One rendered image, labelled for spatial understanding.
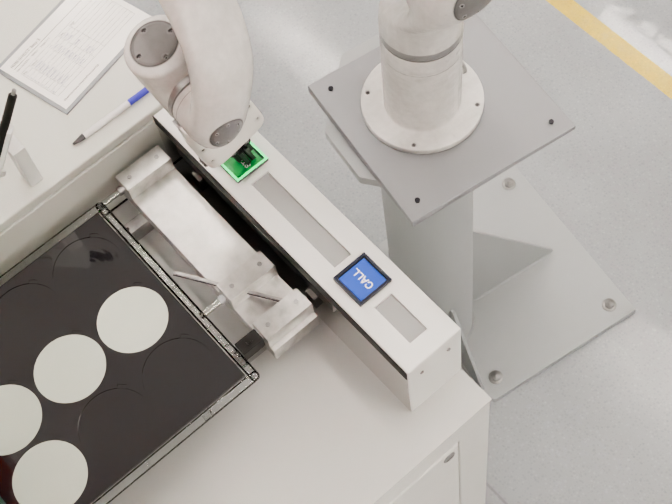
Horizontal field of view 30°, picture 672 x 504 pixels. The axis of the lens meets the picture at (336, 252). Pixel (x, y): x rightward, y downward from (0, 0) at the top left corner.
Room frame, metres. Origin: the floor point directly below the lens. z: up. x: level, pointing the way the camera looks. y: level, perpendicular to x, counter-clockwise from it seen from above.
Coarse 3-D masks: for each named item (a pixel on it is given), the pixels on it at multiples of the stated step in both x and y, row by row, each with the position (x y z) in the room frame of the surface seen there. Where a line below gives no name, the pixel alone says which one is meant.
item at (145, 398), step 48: (96, 240) 0.92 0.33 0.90; (0, 288) 0.87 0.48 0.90; (48, 288) 0.86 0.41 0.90; (96, 288) 0.84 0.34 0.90; (0, 336) 0.80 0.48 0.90; (48, 336) 0.78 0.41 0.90; (96, 336) 0.77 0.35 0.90; (192, 336) 0.74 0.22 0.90; (0, 384) 0.72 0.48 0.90; (144, 384) 0.68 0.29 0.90; (192, 384) 0.67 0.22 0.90; (48, 432) 0.64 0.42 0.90; (96, 432) 0.63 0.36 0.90; (144, 432) 0.61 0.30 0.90; (0, 480) 0.59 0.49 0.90; (96, 480) 0.56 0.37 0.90
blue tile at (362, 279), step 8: (360, 264) 0.76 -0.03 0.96; (368, 264) 0.76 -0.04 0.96; (352, 272) 0.75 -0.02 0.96; (360, 272) 0.75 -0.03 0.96; (368, 272) 0.75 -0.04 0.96; (376, 272) 0.74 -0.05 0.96; (344, 280) 0.74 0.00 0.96; (352, 280) 0.74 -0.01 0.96; (360, 280) 0.74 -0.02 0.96; (368, 280) 0.74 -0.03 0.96; (376, 280) 0.73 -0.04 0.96; (384, 280) 0.73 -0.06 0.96; (352, 288) 0.73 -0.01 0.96; (360, 288) 0.73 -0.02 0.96; (368, 288) 0.72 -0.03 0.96; (376, 288) 0.72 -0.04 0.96; (360, 296) 0.71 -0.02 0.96
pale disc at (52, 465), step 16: (32, 448) 0.62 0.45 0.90; (48, 448) 0.62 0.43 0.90; (64, 448) 0.61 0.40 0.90; (32, 464) 0.60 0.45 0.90; (48, 464) 0.60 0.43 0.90; (64, 464) 0.59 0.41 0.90; (80, 464) 0.59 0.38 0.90; (16, 480) 0.58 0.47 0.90; (32, 480) 0.58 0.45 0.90; (48, 480) 0.57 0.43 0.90; (64, 480) 0.57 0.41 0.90; (80, 480) 0.57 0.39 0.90; (16, 496) 0.56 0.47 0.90; (32, 496) 0.56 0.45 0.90; (48, 496) 0.55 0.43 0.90; (64, 496) 0.55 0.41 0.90
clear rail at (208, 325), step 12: (108, 216) 0.95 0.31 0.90; (120, 228) 0.93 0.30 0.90; (132, 240) 0.90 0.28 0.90; (144, 252) 0.88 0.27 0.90; (156, 264) 0.86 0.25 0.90; (168, 276) 0.83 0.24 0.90; (168, 288) 0.82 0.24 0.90; (180, 288) 0.81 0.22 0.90; (180, 300) 0.79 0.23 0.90; (192, 300) 0.79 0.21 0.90; (192, 312) 0.77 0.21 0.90; (204, 324) 0.75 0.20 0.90; (216, 336) 0.73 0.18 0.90; (228, 348) 0.71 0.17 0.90; (240, 360) 0.69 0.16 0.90; (252, 372) 0.67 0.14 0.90
